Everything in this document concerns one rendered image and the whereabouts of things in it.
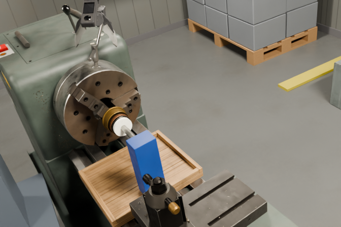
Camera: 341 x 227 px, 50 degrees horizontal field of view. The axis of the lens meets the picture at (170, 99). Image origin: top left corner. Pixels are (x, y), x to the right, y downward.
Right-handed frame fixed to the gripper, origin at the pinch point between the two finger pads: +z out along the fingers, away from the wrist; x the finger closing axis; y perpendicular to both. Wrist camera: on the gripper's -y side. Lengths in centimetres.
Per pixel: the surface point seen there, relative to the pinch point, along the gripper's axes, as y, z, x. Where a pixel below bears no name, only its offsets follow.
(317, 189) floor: 43, 109, -119
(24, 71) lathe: -2.3, 8.1, 27.0
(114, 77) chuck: -4.7, 9.9, -6.6
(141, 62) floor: 253, 108, -1
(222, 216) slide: -52, 33, -41
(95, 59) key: -4.6, 2.5, -0.2
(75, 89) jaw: -12.6, 10.9, 6.4
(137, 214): -53, 30, -17
